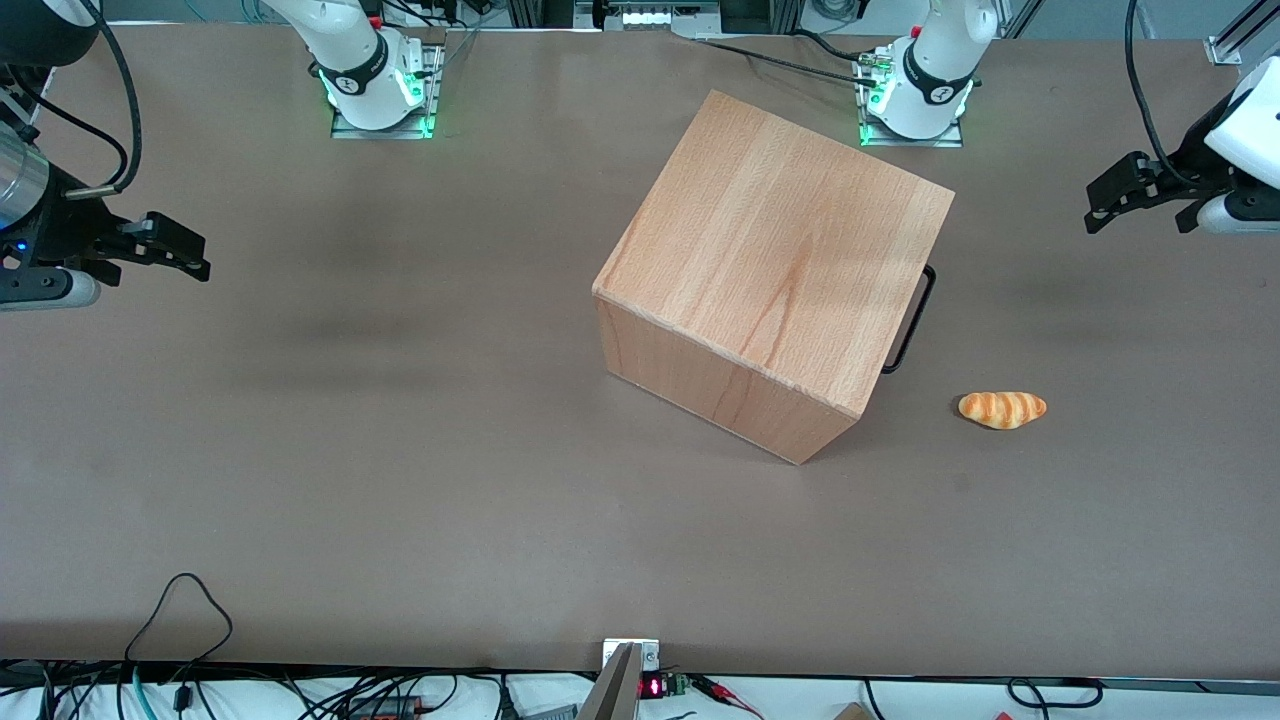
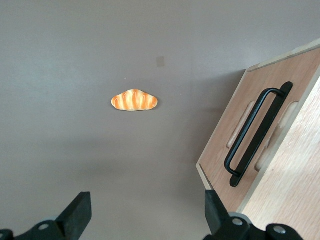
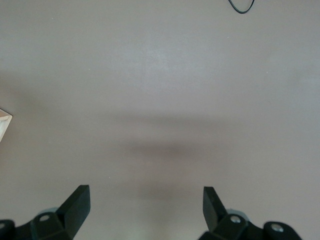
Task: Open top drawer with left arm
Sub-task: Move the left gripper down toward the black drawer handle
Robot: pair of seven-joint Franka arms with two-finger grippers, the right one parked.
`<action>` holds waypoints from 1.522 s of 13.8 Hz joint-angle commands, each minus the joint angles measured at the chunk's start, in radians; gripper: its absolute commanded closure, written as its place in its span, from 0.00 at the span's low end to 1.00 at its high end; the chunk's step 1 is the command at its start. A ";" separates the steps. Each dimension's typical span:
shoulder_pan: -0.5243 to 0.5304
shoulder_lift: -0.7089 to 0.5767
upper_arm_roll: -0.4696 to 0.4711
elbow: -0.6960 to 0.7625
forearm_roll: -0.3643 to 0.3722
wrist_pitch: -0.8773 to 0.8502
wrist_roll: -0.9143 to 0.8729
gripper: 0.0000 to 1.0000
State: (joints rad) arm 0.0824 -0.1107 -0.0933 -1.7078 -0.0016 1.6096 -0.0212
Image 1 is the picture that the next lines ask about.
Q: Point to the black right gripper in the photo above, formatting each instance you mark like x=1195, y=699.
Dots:
x=68, y=226

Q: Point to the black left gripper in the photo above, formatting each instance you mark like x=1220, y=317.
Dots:
x=1178, y=177

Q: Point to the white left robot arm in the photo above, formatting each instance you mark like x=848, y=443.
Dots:
x=935, y=60

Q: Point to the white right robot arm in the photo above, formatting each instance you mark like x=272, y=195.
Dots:
x=350, y=50

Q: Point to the light wooden drawer cabinet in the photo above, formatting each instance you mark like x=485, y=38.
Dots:
x=760, y=260

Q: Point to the toy croissant bread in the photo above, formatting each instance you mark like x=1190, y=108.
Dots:
x=1002, y=409

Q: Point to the red clip leads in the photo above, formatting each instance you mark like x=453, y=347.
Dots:
x=725, y=695

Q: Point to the red digit display board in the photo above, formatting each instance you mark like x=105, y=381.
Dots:
x=662, y=687

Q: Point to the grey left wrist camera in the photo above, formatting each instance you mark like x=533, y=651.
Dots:
x=1240, y=213

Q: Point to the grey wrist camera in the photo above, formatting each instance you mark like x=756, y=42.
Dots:
x=45, y=288
x=1240, y=213

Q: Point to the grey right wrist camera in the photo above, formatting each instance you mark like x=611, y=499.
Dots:
x=45, y=288

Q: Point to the aluminium frame profile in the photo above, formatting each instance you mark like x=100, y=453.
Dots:
x=1240, y=38

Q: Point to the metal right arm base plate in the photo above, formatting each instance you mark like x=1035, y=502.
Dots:
x=345, y=131

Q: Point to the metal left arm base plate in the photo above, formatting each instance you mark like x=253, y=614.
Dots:
x=915, y=140

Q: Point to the grey metal camera mount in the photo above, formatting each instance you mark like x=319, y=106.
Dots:
x=615, y=680

